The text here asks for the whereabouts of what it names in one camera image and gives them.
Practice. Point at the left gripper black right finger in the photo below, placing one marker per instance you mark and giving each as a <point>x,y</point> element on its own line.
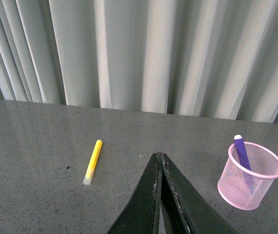
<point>184,210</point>

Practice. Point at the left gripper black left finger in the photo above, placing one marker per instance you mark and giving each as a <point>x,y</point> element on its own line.
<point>141,215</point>

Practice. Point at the purple highlighter pen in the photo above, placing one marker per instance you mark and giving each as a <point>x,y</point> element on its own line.
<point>244,161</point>

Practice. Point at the pink mesh pen cup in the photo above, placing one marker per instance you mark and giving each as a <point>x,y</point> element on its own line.
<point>243,188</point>

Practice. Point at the yellow highlighter pen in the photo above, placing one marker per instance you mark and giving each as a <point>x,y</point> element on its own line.
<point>93,162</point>

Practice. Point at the grey pleated curtain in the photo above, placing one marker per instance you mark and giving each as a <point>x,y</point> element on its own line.
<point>204,58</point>

